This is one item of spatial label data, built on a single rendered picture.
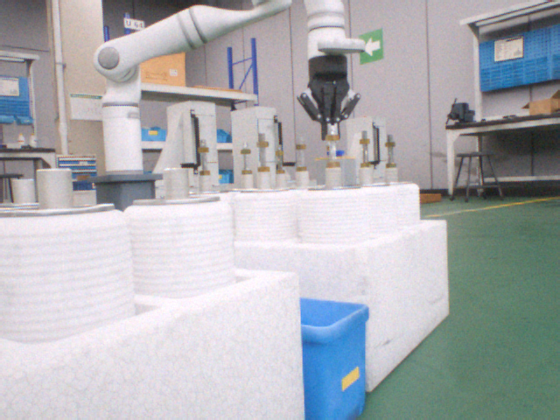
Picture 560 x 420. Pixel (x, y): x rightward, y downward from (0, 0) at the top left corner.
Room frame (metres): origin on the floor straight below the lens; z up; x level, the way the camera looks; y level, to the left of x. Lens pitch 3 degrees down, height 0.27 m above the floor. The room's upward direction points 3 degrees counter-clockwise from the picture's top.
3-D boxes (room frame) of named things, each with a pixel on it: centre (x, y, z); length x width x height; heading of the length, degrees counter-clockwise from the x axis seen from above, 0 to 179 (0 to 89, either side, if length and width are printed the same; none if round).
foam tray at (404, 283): (0.88, -0.04, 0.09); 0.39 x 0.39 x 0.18; 58
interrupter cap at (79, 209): (0.35, 0.16, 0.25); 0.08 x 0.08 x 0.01
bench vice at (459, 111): (5.07, -1.83, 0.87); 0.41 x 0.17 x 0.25; 132
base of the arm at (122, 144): (1.31, 0.40, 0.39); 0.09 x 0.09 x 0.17; 42
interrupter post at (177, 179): (0.45, 0.09, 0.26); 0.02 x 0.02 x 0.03
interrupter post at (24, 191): (0.57, 0.29, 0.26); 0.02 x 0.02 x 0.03
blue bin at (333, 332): (0.61, 0.06, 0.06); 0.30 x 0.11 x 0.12; 57
